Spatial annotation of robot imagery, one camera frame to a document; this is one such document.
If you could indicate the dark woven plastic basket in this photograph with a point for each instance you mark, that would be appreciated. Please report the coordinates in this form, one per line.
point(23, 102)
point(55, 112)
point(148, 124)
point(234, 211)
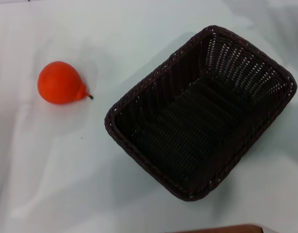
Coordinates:
point(197, 126)

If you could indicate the orange toy pear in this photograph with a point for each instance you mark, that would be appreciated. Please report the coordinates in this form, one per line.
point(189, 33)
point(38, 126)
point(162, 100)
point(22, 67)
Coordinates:
point(58, 82)

